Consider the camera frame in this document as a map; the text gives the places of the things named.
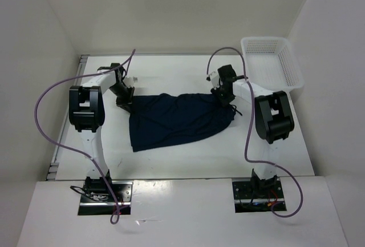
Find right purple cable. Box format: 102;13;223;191
205;47;303;218

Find purple cable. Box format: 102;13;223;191
34;48;137;225
205;47;303;218

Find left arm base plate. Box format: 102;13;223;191
74;181;133;216

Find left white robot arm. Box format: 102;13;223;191
68;63;135;201

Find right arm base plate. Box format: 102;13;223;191
232;178;287;213

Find white plastic basket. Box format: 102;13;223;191
241;37;304;92

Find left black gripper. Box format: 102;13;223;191
108;83;134;114

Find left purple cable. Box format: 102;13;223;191
34;48;137;225

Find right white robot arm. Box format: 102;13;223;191
206;64;294;197

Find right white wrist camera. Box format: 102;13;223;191
206;71;220;89

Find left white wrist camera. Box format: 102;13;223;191
123;76;138;88

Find navy blue shorts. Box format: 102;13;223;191
129;94;240;152

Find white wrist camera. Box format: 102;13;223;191
206;71;220;89
123;76;138;88

